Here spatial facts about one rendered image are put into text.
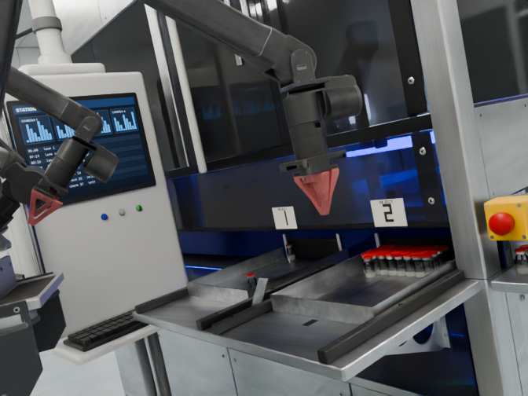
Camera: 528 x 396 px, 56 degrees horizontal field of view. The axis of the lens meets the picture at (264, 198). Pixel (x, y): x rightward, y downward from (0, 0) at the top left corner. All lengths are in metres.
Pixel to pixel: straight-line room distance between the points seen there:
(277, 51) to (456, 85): 0.36
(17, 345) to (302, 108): 0.60
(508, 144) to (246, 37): 0.61
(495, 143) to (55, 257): 1.17
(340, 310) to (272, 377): 0.76
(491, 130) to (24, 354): 0.94
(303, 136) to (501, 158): 0.46
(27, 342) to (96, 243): 0.71
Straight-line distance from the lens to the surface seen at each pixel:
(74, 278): 1.56
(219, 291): 1.20
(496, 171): 1.10
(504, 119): 1.15
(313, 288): 1.12
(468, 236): 1.03
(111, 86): 1.68
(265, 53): 0.80
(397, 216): 1.10
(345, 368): 0.75
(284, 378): 1.59
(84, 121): 1.19
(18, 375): 0.94
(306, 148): 0.82
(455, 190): 1.02
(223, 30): 0.80
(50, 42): 1.71
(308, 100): 0.82
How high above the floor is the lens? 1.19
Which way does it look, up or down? 5 degrees down
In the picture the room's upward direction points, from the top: 12 degrees counter-clockwise
